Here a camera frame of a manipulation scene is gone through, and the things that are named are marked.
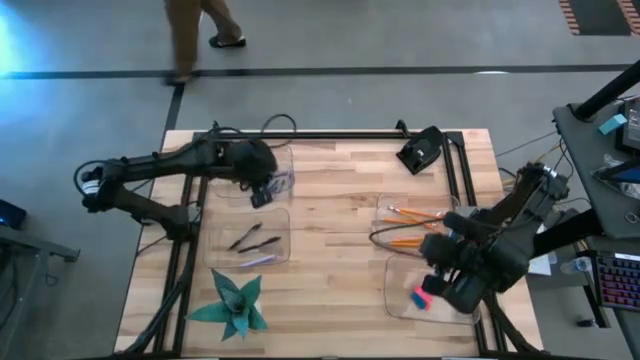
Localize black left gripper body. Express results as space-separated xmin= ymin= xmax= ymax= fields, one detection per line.
xmin=227 ymin=138 xmax=280 ymax=210

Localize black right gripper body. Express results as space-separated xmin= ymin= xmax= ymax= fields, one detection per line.
xmin=418 ymin=210 xmax=501 ymax=315

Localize clear plastic bin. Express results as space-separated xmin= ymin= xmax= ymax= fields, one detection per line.
xmin=382 ymin=254 xmax=482 ymax=326
xmin=201 ymin=207 xmax=292 ymax=270
xmin=372 ymin=191 xmax=462 ymax=254
xmin=212 ymin=141 xmax=297 ymax=201

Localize lavender grey pen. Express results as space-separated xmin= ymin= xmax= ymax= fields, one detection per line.
xmin=239 ymin=254 xmax=278 ymax=268

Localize green artificial succulent plant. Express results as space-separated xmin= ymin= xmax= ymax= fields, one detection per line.
xmin=184 ymin=268 xmax=270 ymax=343

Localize white paper sheet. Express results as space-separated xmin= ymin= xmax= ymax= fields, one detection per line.
xmin=527 ymin=222 xmax=560 ymax=277

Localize black slanted support pole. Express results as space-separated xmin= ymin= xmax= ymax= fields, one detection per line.
xmin=529 ymin=207 xmax=606 ymax=260
xmin=571 ymin=58 xmax=640 ymax=123

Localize clear plastic bottle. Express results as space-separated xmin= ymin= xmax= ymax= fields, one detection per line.
xmin=559 ymin=255 xmax=594 ymax=277

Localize black wedge-shaped gripper cradle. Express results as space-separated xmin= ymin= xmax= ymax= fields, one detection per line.
xmin=395 ymin=124 xmax=446 ymax=176

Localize person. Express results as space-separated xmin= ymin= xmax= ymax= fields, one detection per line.
xmin=162 ymin=0 xmax=248 ymax=87

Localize black backlit keyboard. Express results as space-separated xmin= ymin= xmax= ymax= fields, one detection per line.
xmin=591 ymin=249 xmax=640 ymax=312

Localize grey desk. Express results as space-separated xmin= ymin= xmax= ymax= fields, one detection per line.
xmin=552 ymin=94 xmax=640 ymax=241
xmin=582 ymin=234 xmax=640 ymax=360

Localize dark tablet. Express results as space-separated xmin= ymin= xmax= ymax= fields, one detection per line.
xmin=592 ymin=158 xmax=640 ymax=186

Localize teal box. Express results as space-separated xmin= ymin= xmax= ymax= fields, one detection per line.
xmin=598 ymin=113 xmax=629 ymax=137

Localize black monitor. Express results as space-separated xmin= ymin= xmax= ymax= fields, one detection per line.
xmin=614 ymin=96 xmax=640 ymax=156

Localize grey side table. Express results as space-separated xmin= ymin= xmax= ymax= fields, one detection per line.
xmin=0 ymin=223 xmax=81 ymax=360

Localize black box blue light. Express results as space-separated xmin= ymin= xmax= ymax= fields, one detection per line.
xmin=0 ymin=198 xmax=28 ymax=231

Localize black floor mat orange stripes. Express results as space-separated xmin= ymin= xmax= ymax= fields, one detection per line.
xmin=556 ymin=0 xmax=640 ymax=37

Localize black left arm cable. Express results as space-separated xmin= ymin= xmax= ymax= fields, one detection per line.
xmin=207 ymin=113 xmax=298 ymax=150

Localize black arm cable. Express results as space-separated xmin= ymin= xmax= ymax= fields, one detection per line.
xmin=368 ymin=217 xmax=449 ymax=260
xmin=207 ymin=113 xmax=298 ymax=150

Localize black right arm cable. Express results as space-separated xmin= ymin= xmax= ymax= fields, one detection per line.
xmin=368 ymin=217 xmax=449 ymax=260

